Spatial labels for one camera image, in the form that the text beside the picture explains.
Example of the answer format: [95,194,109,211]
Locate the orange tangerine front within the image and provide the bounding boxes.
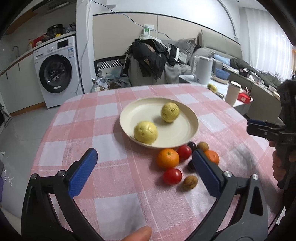
[204,150,220,165]

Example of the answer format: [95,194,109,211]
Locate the orange tangerine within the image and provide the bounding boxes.
[204,150,220,165]
[156,149,180,170]

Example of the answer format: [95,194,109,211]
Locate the green speckled round fruit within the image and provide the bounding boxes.
[161,102,180,123]

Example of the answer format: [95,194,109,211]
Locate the red tomato front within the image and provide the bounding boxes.
[163,168,183,185]

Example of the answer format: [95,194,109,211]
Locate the red tomato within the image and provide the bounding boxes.
[177,145,192,162]
[163,168,183,185]

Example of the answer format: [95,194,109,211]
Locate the yellow round fruit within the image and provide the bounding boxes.
[133,121,158,145]

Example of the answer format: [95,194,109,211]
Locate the person's right hand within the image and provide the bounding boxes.
[269,141,295,181]

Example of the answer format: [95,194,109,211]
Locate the person's left hand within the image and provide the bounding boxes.
[122,226,152,241]

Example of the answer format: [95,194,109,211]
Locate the white side table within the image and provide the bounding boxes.
[179,74,253,115]

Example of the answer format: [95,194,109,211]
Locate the red box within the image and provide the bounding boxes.
[237,92,251,104]

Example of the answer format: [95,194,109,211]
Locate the beige cup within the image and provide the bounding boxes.
[225,81,241,106]

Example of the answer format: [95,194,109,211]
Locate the brown longan fruit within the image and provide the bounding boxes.
[196,142,209,152]

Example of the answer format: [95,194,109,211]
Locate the yellow-green fruit on side table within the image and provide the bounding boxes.
[207,84,217,93]

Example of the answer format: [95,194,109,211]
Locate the dark purple plum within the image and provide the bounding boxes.
[187,142,197,152]

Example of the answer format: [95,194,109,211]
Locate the blue bowl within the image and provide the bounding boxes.
[215,68,230,80]

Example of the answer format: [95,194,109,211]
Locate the red tomato near plate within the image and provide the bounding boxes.
[177,145,192,162]

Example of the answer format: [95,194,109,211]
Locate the dark plum front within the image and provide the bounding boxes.
[187,160,196,172]

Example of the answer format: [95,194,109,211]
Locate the brown longan front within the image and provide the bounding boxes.
[182,175,198,191]

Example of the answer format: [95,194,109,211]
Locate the white electric kettle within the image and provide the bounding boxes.
[191,56,213,85]

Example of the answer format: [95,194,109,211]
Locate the cream round plate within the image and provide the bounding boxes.
[119,97,199,149]

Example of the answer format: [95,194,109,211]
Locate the grey sofa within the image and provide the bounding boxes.
[159,29,285,88]

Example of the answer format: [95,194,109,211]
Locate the black jacket pile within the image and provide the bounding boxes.
[126,38,180,81]

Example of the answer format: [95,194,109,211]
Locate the white kitchen counter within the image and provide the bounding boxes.
[0,31,76,77]

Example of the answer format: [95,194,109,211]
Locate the white front-load washing machine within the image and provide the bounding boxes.
[33,35,84,108]

